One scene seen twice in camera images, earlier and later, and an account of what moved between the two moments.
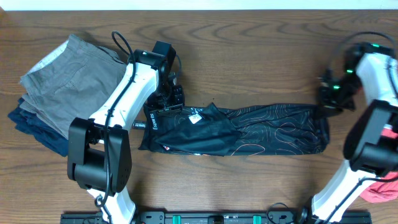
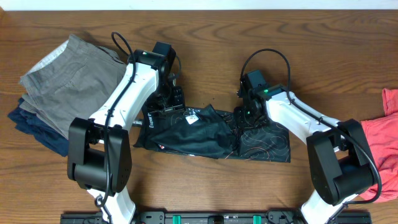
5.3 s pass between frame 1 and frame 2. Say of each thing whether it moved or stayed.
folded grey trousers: stayed
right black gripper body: moved
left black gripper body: stayed
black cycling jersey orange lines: stayed
